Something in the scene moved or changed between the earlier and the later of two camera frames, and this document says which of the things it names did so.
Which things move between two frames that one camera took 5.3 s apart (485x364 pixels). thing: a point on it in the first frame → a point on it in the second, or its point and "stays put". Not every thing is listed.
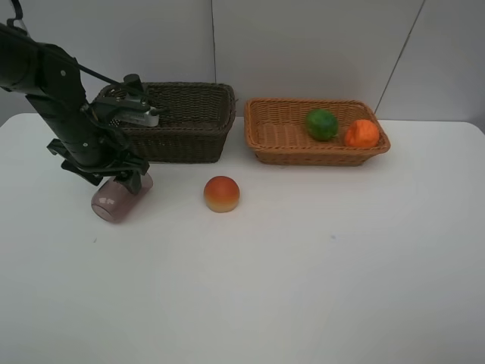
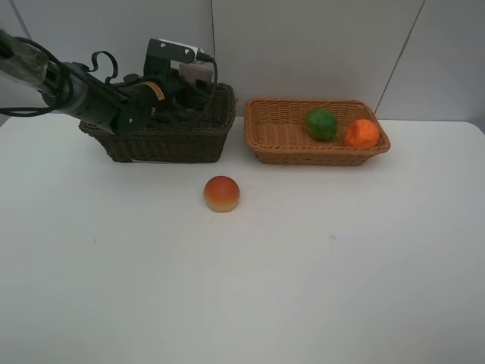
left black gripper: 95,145 → 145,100
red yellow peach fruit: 222,194 stays put
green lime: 322,125 stays put
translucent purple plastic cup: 114,200 → 191,73
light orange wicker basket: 275,130 stays put
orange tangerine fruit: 362,133 stays put
